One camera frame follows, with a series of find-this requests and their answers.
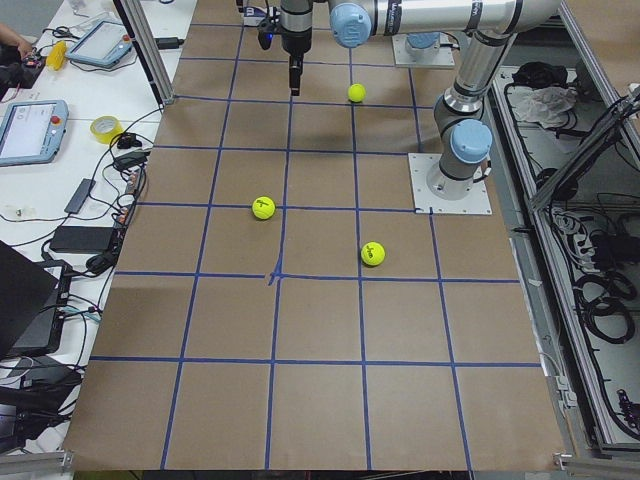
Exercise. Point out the teach pendant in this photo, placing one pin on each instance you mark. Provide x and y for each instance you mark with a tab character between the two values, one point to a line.
103	46
32	132

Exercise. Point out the teach pendant near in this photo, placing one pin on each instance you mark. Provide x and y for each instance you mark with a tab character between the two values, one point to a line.
32	132

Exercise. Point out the crumpled white cloth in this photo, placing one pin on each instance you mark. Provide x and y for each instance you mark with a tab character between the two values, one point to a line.
547	107

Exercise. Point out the tennis ball far left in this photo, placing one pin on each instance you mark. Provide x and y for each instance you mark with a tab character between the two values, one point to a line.
356	93

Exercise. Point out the tennis ball near base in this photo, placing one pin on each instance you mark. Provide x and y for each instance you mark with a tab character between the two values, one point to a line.
372	254

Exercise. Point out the tennis ball centre Head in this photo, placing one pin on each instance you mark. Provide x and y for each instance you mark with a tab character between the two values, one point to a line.
263	208

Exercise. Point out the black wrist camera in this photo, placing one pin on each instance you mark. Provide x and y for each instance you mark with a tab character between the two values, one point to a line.
268	28

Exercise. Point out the black laptop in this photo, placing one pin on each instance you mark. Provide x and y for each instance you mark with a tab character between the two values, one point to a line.
33	295

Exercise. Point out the yellow tape roll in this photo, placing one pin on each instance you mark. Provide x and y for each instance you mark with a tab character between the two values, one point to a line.
106	128

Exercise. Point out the yellow corn toy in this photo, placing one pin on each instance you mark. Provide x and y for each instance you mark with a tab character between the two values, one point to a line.
57	56

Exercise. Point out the person hand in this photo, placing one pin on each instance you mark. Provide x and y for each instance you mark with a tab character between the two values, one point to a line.
10	37

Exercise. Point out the teach pendant far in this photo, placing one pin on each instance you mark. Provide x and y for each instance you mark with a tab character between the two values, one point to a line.
103	46

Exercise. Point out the black power adapter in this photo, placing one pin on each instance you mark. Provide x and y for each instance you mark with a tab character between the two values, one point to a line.
81	239

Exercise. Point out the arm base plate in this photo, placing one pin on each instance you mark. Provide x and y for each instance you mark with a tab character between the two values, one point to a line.
429	50
434	193

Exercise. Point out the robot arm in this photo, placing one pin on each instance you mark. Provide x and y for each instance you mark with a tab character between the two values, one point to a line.
492	27

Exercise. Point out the aluminium frame post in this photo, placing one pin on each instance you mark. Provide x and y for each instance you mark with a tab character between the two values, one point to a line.
137	26

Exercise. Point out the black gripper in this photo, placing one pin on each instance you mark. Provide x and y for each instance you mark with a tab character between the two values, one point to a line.
295	39

